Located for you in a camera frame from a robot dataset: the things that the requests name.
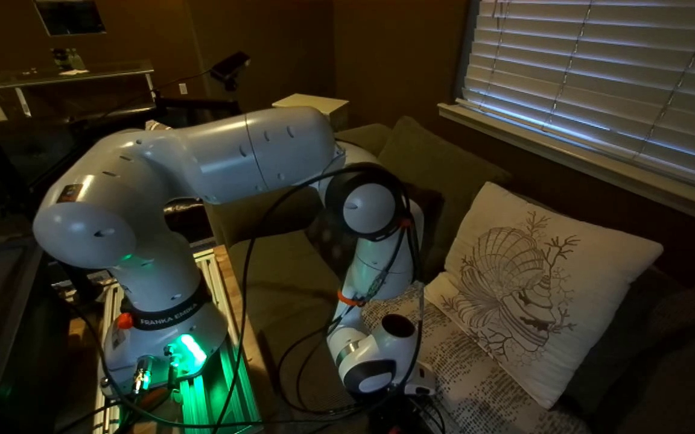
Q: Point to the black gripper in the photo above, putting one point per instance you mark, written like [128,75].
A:
[407,416]

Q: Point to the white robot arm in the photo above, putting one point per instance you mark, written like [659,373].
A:
[106,214]

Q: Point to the white black-patterned cushion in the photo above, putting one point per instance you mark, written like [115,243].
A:
[470,390]

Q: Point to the olive green sofa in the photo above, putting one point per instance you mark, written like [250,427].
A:
[638,378]

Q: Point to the dark floral patterned cushion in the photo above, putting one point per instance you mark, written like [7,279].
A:
[335,248]

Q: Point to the white embroidered cushion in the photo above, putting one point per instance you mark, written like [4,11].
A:
[533,287]

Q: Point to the black desk lamp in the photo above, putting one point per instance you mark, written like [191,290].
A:
[227,70]

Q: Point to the white window blinds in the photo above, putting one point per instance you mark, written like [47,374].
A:
[603,75]

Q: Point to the green-lit robot base mount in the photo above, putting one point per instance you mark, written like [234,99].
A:
[204,386]

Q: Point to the white wall shelf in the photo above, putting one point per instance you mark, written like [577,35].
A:
[20,84]

